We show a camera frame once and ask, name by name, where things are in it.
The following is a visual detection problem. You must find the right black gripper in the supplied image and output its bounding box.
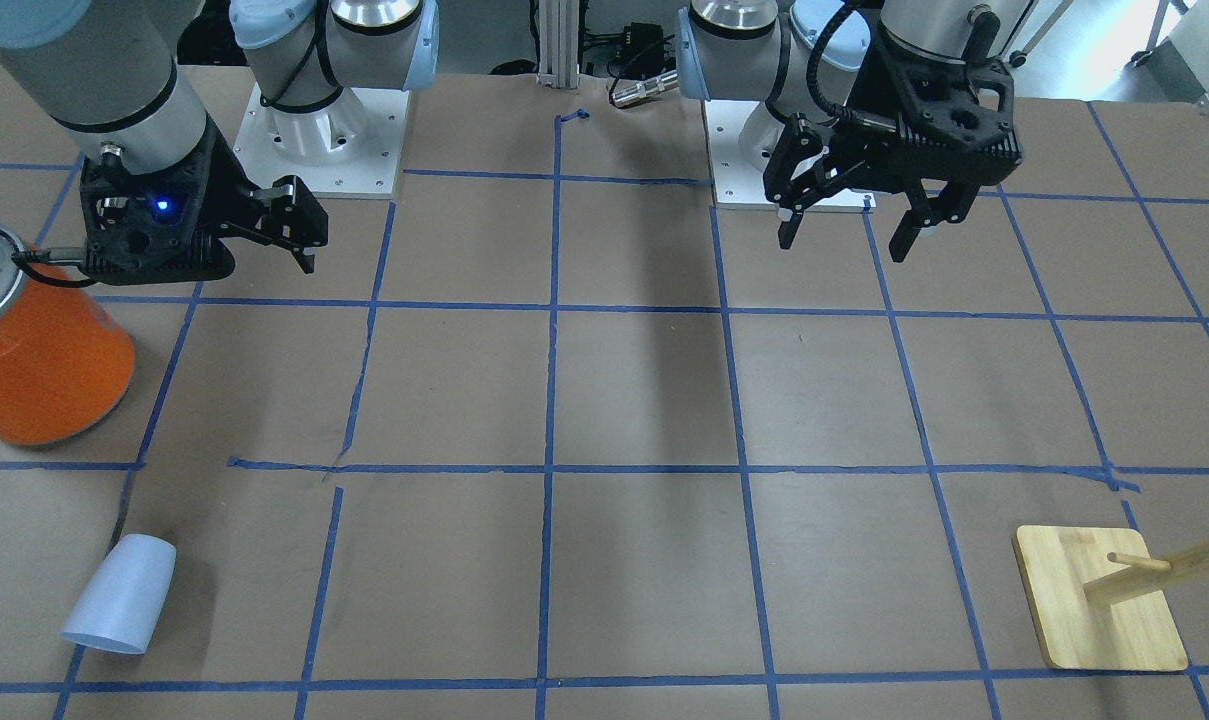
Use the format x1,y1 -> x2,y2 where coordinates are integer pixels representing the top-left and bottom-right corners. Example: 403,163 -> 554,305
79,126 -> 317,286

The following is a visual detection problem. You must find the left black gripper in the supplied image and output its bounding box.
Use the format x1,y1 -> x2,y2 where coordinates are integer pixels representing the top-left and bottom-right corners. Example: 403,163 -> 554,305
763,40 -> 1023,263

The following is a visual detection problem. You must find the light blue plastic cup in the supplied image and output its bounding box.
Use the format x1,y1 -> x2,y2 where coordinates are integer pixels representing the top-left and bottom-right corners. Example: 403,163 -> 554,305
59,534 -> 177,655

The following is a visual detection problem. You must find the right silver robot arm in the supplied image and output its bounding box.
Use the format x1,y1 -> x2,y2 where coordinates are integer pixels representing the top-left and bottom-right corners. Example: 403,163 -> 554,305
0,1 -> 439,290

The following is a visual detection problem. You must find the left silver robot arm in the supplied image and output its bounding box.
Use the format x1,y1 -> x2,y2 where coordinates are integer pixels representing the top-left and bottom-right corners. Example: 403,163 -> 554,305
676,1 -> 1032,263

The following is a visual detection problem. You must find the wooden cup stand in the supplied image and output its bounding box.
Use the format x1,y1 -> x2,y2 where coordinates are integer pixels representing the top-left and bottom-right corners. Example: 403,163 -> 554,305
1014,526 -> 1209,673

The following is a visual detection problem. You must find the orange metal can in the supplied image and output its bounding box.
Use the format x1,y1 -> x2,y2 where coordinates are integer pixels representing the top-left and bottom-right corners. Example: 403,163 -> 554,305
0,225 -> 135,446

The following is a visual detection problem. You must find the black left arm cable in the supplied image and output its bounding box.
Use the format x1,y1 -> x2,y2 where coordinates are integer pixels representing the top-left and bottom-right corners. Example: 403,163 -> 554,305
806,0 -> 899,126

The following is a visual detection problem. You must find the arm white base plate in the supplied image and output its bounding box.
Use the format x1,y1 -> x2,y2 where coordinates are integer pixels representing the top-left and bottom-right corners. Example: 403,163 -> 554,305
233,86 -> 413,199
702,98 -> 877,213

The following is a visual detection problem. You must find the silver cable connector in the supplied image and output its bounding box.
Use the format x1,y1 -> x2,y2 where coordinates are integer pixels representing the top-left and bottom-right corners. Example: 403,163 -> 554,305
609,70 -> 679,109

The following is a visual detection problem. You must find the aluminium frame post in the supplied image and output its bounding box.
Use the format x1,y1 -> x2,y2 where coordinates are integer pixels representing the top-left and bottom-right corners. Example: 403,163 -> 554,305
534,0 -> 584,92

